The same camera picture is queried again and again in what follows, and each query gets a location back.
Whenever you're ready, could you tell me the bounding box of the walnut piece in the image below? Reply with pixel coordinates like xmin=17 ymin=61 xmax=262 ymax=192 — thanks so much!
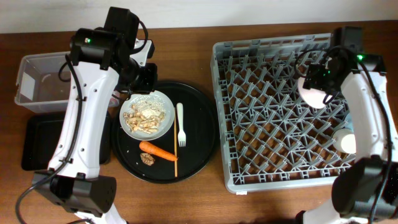
xmin=140 ymin=152 xmax=155 ymax=166

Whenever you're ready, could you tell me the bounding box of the clear plastic bin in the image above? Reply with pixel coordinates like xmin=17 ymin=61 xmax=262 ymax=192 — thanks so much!
xmin=14 ymin=51 xmax=121 ymax=113

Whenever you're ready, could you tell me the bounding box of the grey plate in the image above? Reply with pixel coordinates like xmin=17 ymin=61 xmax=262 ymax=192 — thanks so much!
xmin=119 ymin=91 xmax=174 ymax=141

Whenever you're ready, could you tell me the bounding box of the round black tray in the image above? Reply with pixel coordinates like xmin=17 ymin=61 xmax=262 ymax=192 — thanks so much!
xmin=111 ymin=81 xmax=220 ymax=184

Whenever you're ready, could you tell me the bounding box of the blue cup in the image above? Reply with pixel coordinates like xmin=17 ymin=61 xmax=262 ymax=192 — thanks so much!
xmin=344 ymin=113 xmax=354 ymax=131

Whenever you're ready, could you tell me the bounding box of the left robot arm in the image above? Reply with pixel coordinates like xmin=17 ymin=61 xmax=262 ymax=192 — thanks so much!
xmin=31 ymin=7 xmax=157 ymax=223

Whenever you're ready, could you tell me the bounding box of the grey dishwasher rack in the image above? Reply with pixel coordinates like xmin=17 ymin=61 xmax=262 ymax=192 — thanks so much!
xmin=210 ymin=34 xmax=355 ymax=194

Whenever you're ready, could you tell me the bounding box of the cream cup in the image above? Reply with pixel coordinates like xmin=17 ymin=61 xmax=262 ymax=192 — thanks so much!
xmin=332 ymin=128 xmax=356 ymax=154

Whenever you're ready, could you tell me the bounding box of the wooden chopstick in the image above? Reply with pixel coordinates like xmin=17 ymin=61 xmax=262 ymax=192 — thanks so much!
xmin=174 ymin=108 xmax=178 ymax=178

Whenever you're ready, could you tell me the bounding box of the peanut shells and rice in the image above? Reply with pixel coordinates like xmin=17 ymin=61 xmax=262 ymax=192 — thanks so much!
xmin=121 ymin=95 xmax=166 ymax=135

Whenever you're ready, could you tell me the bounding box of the black rectangular bin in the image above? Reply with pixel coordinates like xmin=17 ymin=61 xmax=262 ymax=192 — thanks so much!
xmin=21 ymin=110 xmax=112 ymax=171

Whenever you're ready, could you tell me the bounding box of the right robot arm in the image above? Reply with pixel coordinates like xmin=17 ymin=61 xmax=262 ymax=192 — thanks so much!
xmin=296 ymin=26 xmax=397 ymax=223

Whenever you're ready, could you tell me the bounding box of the pink bowl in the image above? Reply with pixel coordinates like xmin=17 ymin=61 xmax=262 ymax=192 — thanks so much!
xmin=298 ymin=63 xmax=333 ymax=109

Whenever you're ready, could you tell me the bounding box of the white plastic fork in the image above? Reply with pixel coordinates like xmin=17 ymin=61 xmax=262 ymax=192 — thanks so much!
xmin=177 ymin=103 xmax=187 ymax=147

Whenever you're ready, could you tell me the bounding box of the orange carrot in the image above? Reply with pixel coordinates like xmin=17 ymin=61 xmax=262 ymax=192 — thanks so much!
xmin=139 ymin=141 xmax=178 ymax=162

